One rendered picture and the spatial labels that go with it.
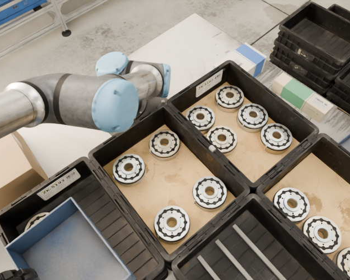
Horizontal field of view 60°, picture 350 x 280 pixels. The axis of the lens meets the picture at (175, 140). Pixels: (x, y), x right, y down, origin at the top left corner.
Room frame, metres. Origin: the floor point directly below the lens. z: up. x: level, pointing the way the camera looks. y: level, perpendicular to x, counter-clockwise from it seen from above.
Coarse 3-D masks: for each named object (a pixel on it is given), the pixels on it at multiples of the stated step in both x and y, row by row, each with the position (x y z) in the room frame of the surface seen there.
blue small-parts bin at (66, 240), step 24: (48, 216) 0.18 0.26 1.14; (72, 216) 0.20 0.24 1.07; (24, 240) 0.14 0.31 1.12; (48, 240) 0.15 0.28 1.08; (72, 240) 0.15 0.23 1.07; (96, 240) 0.15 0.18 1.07; (24, 264) 0.10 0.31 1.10; (48, 264) 0.10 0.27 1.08; (72, 264) 0.10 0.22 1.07; (96, 264) 0.10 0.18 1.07; (120, 264) 0.09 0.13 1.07
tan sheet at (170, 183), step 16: (160, 128) 0.57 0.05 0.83; (144, 144) 0.51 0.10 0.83; (144, 160) 0.45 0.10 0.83; (176, 160) 0.44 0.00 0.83; (192, 160) 0.44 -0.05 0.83; (160, 176) 0.39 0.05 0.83; (176, 176) 0.38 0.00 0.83; (192, 176) 0.38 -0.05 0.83; (128, 192) 0.34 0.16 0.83; (144, 192) 0.34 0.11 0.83; (160, 192) 0.33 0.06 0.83; (176, 192) 0.33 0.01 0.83; (208, 192) 0.32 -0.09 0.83; (144, 208) 0.28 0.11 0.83; (160, 208) 0.28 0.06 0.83; (192, 208) 0.27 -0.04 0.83; (176, 224) 0.23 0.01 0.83; (192, 224) 0.23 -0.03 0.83; (160, 240) 0.19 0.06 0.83
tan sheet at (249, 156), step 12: (228, 84) 0.74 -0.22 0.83; (216, 108) 0.64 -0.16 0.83; (216, 120) 0.59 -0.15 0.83; (228, 120) 0.58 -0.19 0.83; (240, 132) 0.53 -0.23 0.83; (240, 144) 0.48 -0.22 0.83; (252, 144) 0.48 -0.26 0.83; (228, 156) 0.44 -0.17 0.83; (240, 156) 0.44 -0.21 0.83; (252, 156) 0.44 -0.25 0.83; (264, 156) 0.43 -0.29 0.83; (276, 156) 0.43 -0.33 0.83; (240, 168) 0.39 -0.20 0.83; (252, 168) 0.39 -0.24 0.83; (264, 168) 0.39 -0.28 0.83; (252, 180) 0.35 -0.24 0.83
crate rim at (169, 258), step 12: (156, 108) 0.58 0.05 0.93; (168, 108) 0.58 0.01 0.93; (180, 120) 0.53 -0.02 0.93; (192, 132) 0.48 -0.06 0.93; (204, 144) 0.44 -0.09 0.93; (216, 156) 0.39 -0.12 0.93; (96, 168) 0.38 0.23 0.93; (228, 168) 0.35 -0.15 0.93; (108, 180) 0.34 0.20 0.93; (240, 180) 0.32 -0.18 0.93; (120, 192) 0.30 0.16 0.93; (228, 204) 0.25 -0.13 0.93; (132, 216) 0.23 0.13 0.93; (216, 216) 0.22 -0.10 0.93; (144, 228) 0.20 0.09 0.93; (204, 228) 0.19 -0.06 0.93; (156, 240) 0.17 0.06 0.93; (192, 240) 0.16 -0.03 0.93; (180, 252) 0.13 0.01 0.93
